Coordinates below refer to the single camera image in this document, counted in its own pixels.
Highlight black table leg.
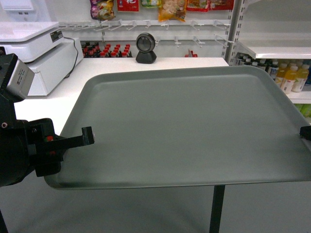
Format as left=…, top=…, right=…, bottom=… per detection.
left=209, top=185, right=225, bottom=233

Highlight red right hanging snack bag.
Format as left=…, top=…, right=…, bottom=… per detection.
left=209, top=0, right=234, bottom=11

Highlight black round barcode scanner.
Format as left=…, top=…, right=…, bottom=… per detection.
left=136, top=33, right=157, bottom=64

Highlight red orange hanging snack bag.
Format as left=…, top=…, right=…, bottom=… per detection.
left=186, top=0, right=209, bottom=12

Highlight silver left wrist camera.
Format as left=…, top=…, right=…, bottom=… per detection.
left=6, top=59, right=35, bottom=100

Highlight grey rectangular serving tray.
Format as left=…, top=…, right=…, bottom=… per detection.
left=45, top=66, right=311, bottom=189

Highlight purple hanging snack bag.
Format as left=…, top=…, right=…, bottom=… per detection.
left=90, top=0, right=115, bottom=21

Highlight green hanging snack bag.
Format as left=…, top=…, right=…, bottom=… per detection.
left=141, top=0, right=162, bottom=8

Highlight white cash register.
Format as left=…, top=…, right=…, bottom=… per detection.
left=0, top=0, right=83, bottom=97

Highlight white metal shelf unit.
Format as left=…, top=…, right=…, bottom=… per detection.
left=225, top=0, right=311, bottom=117

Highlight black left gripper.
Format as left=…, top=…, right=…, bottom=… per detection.
left=26, top=118, right=95, bottom=177

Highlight yellow hanging snack bag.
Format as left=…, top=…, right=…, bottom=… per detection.
left=158, top=0, right=187, bottom=22

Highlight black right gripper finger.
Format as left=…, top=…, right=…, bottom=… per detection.
left=299, top=125, right=311, bottom=141

